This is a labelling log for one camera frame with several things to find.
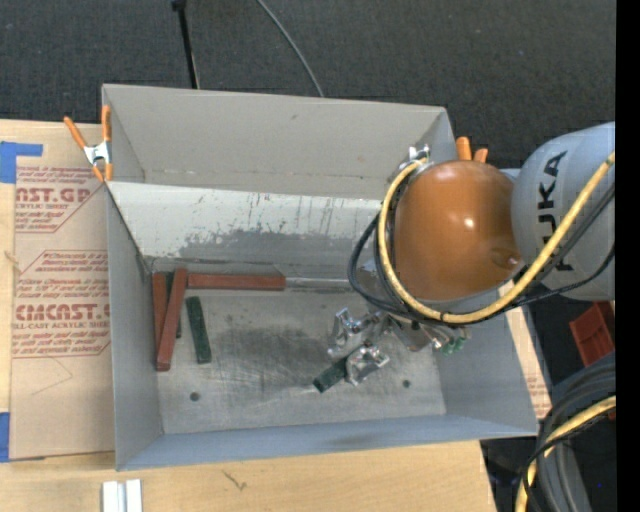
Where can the red-brown flat block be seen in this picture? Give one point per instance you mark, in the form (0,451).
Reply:
(235,281)
(171,320)
(159,305)

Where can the dark green block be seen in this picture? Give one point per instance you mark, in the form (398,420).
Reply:
(328,380)
(199,330)

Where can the grey metal bin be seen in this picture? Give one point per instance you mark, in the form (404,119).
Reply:
(280,400)

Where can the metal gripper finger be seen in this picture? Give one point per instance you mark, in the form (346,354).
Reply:
(367,362)
(350,325)

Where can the brown cardboard board red print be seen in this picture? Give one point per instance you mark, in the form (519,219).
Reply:
(60,300)

